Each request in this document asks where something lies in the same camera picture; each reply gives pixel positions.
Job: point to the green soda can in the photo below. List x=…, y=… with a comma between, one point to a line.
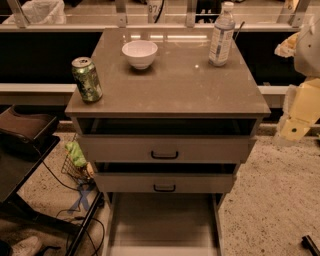
x=86, y=78

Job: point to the clear plastic water bottle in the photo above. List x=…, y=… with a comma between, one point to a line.
x=222, y=35

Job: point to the middle grey drawer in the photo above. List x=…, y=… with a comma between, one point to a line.
x=164, y=182

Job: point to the white ceramic bowl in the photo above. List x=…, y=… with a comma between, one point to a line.
x=140, y=54

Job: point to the white plastic bag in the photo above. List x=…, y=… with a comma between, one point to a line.
x=35, y=12

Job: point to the green plush toy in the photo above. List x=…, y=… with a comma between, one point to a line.
x=75, y=154

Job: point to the black object on floor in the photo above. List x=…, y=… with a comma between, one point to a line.
x=308, y=243

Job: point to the black side cart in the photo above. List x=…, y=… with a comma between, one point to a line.
x=26, y=140

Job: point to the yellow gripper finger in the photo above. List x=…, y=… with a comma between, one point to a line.
x=301, y=110
x=287, y=47

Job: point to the grey drawer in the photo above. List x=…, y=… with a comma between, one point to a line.
x=164, y=182
x=143, y=149

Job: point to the wire basket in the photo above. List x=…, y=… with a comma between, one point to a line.
x=81, y=175

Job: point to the blue tape cross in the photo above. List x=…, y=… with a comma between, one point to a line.
x=82, y=202

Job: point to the metal railing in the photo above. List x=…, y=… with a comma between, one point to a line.
x=96, y=15

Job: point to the grey drawer cabinet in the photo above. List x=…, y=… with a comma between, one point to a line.
x=180, y=94

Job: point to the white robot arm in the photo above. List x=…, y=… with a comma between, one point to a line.
x=307, y=53

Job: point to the upper grey drawer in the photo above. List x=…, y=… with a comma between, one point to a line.
x=143, y=149

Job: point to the open bottom drawer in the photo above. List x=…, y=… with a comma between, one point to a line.
x=163, y=224

